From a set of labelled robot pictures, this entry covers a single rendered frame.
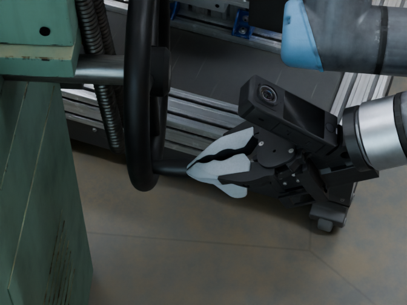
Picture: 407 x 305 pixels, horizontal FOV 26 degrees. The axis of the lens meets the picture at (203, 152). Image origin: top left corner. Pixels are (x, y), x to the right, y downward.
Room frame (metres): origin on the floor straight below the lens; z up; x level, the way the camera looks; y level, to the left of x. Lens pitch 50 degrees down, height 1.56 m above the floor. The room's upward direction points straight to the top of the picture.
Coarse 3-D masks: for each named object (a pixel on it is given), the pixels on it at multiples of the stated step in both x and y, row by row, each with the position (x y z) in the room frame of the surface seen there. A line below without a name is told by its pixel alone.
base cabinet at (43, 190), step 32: (32, 96) 0.84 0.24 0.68; (32, 128) 0.81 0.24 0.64; (64, 128) 0.96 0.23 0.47; (32, 160) 0.78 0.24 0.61; (64, 160) 0.92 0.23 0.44; (0, 192) 0.65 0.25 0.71; (32, 192) 0.74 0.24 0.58; (64, 192) 0.88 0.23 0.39; (0, 224) 0.62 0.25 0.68; (32, 224) 0.71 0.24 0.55; (64, 224) 0.84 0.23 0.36; (0, 256) 0.59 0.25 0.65; (32, 256) 0.68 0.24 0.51; (64, 256) 0.82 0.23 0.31; (0, 288) 0.57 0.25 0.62; (32, 288) 0.65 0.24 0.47; (64, 288) 0.77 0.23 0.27
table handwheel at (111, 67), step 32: (128, 0) 0.73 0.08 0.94; (160, 0) 0.87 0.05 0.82; (128, 32) 0.69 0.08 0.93; (160, 32) 0.86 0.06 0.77; (96, 64) 0.75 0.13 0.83; (128, 64) 0.66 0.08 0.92; (160, 64) 0.74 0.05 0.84; (128, 96) 0.63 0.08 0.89; (160, 96) 0.73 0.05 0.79; (128, 128) 0.62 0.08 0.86; (160, 128) 0.77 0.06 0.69; (128, 160) 0.61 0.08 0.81
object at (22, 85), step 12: (12, 84) 0.77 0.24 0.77; (24, 84) 0.82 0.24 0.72; (0, 96) 0.72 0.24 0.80; (12, 96) 0.76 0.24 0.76; (0, 108) 0.71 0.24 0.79; (12, 108) 0.75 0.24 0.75; (0, 120) 0.70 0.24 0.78; (12, 120) 0.74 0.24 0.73; (0, 132) 0.69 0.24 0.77; (12, 132) 0.73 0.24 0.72; (0, 144) 0.68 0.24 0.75; (0, 156) 0.67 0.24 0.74; (0, 168) 0.66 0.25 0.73; (0, 180) 0.65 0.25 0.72
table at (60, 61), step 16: (80, 32) 0.77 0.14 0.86; (0, 48) 0.73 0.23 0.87; (16, 48) 0.73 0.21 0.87; (32, 48) 0.73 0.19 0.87; (48, 48) 0.73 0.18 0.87; (64, 48) 0.73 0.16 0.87; (80, 48) 0.76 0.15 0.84; (0, 64) 0.71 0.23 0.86; (16, 64) 0.71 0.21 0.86; (32, 64) 0.71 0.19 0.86; (48, 64) 0.71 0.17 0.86; (64, 64) 0.71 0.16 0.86
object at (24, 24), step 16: (0, 0) 0.73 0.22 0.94; (16, 0) 0.73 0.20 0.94; (32, 0) 0.73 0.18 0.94; (48, 0) 0.73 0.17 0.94; (64, 0) 0.73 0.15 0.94; (0, 16) 0.73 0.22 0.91; (16, 16) 0.73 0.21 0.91; (32, 16) 0.73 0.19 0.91; (48, 16) 0.73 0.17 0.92; (64, 16) 0.73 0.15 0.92; (0, 32) 0.73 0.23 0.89; (16, 32) 0.73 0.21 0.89; (32, 32) 0.73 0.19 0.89; (48, 32) 0.73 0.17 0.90; (64, 32) 0.73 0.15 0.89
